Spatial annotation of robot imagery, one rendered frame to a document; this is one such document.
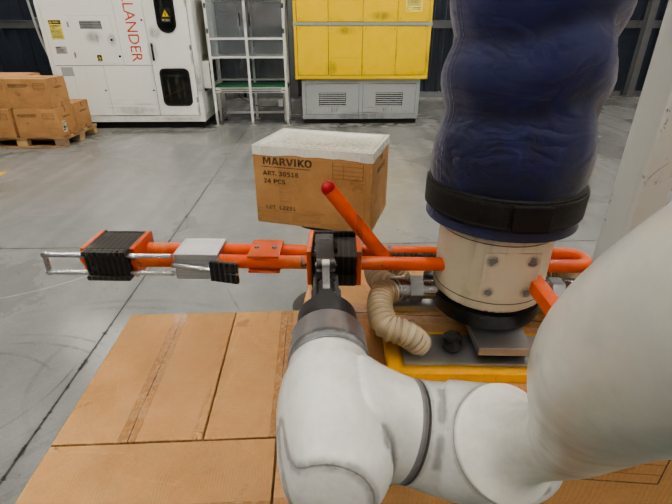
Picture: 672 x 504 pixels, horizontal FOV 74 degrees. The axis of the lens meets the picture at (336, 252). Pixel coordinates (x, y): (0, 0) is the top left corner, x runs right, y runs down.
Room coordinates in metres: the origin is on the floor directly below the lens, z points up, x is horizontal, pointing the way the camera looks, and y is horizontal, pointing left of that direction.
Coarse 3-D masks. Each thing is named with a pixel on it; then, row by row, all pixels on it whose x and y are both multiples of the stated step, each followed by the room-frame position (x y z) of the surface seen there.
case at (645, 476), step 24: (312, 288) 0.74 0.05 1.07; (360, 288) 0.74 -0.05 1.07; (360, 312) 0.66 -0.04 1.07; (408, 312) 0.66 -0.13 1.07; (432, 312) 0.66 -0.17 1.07; (384, 360) 0.53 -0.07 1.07; (576, 480) 0.44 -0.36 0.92; (600, 480) 0.43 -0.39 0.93; (624, 480) 0.43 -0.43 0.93; (648, 480) 0.43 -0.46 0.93
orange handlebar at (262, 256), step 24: (264, 240) 0.66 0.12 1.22; (144, 264) 0.61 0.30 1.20; (168, 264) 0.61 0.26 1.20; (240, 264) 0.61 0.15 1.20; (264, 264) 0.60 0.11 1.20; (288, 264) 0.60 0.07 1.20; (384, 264) 0.60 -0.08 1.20; (408, 264) 0.60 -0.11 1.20; (432, 264) 0.60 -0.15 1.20; (552, 264) 0.60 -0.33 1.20; (576, 264) 0.60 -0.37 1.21
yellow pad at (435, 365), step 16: (432, 336) 0.56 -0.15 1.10; (448, 336) 0.53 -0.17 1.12; (464, 336) 0.56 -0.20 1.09; (528, 336) 0.57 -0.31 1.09; (384, 352) 0.54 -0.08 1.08; (400, 352) 0.53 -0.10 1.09; (432, 352) 0.52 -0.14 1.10; (448, 352) 0.52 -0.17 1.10; (464, 352) 0.53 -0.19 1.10; (400, 368) 0.49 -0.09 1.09; (416, 368) 0.50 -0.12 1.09; (432, 368) 0.50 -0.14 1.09; (448, 368) 0.50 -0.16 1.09; (464, 368) 0.50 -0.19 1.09; (480, 368) 0.50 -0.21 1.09; (496, 368) 0.50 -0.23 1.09; (512, 368) 0.50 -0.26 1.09
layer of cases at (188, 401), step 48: (144, 336) 1.27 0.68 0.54; (192, 336) 1.27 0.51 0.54; (240, 336) 1.27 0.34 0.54; (288, 336) 1.27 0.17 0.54; (96, 384) 1.03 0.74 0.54; (144, 384) 1.03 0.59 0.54; (192, 384) 1.03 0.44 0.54; (240, 384) 1.03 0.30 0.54; (96, 432) 0.85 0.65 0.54; (144, 432) 0.85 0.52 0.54; (192, 432) 0.85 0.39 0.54; (240, 432) 0.85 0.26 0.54; (48, 480) 0.71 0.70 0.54; (96, 480) 0.71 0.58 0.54; (144, 480) 0.71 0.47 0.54; (192, 480) 0.71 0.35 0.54; (240, 480) 0.71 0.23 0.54
